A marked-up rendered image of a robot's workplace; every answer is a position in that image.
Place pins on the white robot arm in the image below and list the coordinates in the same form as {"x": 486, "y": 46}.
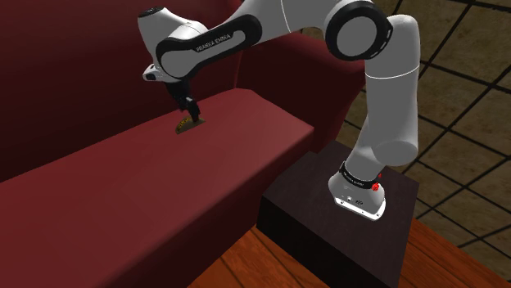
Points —
{"x": 389, "y": 99}

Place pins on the flat brown yellow-patterned object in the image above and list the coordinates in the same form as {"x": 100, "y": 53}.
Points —
{"x": 187, "y": 125}

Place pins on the dark robot stand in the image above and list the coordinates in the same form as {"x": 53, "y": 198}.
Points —
{"x": 319, "y": 223}

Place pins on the dark red sofa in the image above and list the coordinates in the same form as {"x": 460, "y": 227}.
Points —
{"x": 139, "y": 167}

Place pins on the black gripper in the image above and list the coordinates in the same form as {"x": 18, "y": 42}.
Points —
{"x": 175, "y": 90}

